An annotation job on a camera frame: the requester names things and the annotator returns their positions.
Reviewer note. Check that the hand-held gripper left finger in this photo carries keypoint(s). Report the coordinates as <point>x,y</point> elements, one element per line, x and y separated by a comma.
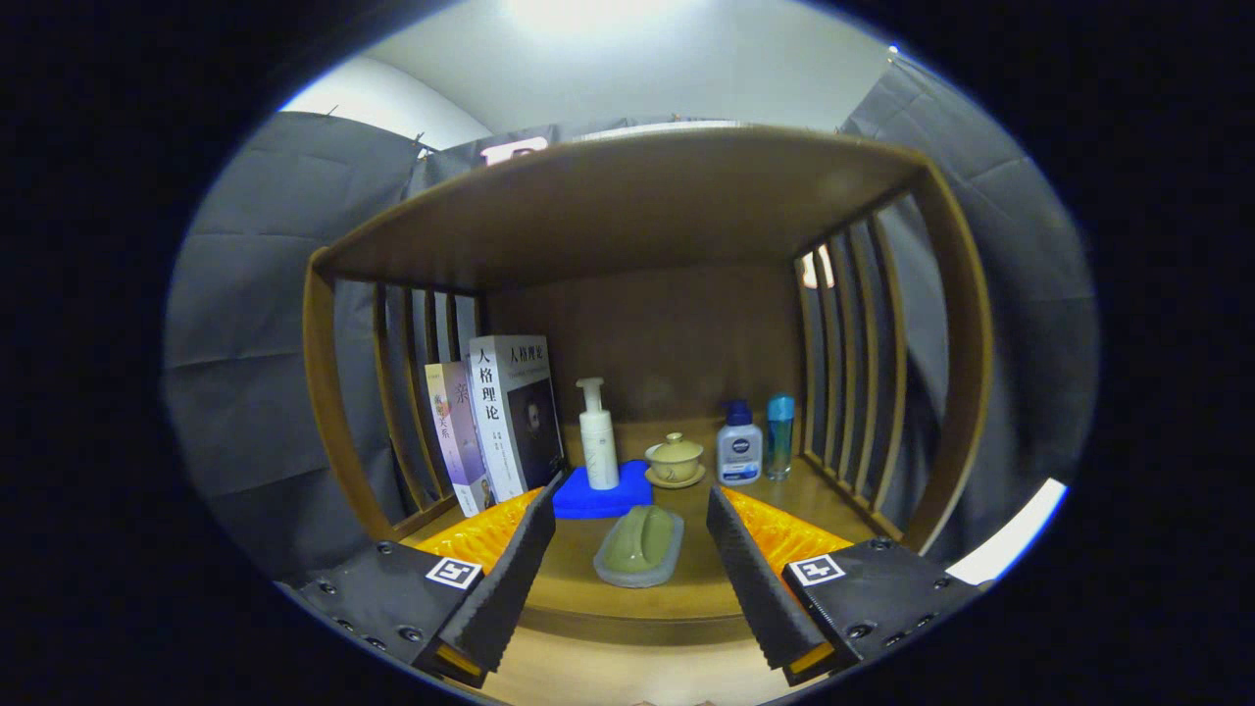
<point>505,588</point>

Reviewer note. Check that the white lotion bottle blue cap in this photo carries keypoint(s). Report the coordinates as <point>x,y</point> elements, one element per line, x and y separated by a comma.
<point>739,451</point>

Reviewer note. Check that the white pump bottle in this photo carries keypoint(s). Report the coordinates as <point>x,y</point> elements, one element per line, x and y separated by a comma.
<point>599,446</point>

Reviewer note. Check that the wooden cabinet with slatted shelf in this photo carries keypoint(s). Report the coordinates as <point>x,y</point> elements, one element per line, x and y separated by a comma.
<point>667,343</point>

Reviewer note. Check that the blue folded cloth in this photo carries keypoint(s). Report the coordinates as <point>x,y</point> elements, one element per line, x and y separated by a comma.
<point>588,502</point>

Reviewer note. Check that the thick white book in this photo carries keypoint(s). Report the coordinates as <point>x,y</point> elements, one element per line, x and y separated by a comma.
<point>495,422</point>

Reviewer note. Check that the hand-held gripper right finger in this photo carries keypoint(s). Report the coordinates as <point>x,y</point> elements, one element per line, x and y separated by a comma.
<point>755,579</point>

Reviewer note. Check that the purple book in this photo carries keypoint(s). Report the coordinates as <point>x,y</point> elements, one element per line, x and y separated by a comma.
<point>456,431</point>

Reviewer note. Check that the wooden countertop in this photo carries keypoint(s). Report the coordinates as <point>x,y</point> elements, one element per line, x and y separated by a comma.
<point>566,571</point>

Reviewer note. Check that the black backdrop cloth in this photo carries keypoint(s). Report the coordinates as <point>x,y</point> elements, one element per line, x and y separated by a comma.
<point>255,294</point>

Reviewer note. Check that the yellow lidded tea cup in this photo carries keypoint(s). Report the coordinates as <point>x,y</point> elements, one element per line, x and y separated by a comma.
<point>675,459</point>

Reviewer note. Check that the white topped grey unit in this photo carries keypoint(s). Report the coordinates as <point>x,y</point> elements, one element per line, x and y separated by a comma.
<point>1010,534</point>

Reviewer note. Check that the ceiling light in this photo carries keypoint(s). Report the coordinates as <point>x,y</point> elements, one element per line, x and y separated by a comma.
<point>588,12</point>

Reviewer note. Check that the teal bottle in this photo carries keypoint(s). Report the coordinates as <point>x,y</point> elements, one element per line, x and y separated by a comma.
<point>780,441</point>

